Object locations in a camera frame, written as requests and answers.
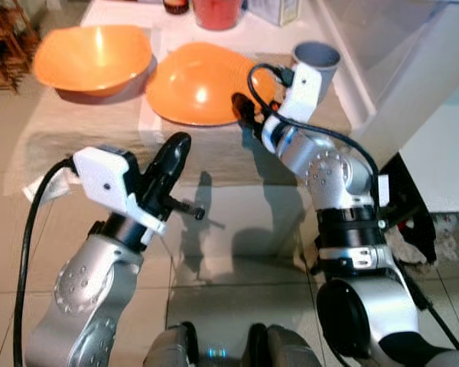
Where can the white cabinet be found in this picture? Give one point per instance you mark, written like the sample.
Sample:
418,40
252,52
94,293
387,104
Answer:
413,61

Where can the black bag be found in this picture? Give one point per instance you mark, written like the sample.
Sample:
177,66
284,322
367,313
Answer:
405,191

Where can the grey robot leg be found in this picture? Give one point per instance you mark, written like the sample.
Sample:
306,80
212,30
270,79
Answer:
168,352
287,352

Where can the grey cup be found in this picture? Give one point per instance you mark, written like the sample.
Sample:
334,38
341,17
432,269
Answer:
325,57

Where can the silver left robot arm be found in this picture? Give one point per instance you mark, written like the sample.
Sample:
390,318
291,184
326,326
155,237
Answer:
84,290

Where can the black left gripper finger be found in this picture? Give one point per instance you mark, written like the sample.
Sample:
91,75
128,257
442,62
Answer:
172,157

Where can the orange plastic bowl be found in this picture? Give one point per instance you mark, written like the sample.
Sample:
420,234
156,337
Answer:
92,57

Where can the grey robot left leg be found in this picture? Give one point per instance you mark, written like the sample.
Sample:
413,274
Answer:
168,352

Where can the grey robot right leg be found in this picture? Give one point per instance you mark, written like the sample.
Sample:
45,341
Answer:
287,352

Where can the pale printed carton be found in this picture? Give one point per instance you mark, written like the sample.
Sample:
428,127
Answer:
279,9

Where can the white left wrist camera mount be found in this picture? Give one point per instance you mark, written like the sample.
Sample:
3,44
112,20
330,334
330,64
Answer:
107,180

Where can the brown wooden rack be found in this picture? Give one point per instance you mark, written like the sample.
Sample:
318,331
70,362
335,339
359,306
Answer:
4,46

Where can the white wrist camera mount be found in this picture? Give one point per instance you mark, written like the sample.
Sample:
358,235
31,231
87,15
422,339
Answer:
107,180
302,88

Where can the beige linen table mat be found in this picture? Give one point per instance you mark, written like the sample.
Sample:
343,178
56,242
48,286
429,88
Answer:
84,130

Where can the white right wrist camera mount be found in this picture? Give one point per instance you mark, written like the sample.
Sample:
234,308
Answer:
302,88

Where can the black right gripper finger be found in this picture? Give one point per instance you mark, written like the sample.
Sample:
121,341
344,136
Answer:
242,107

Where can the dark glass jar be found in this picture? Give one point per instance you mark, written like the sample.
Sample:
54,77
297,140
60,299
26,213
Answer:
177,5

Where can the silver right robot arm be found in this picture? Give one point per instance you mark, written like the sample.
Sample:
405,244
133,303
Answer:
336,176

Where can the red round container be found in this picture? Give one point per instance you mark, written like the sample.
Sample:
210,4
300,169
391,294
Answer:
216,14

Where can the orange plastic plate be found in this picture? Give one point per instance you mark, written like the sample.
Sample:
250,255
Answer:
199,84

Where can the white crumpled cloth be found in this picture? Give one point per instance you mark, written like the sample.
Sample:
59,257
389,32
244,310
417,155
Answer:
404,246

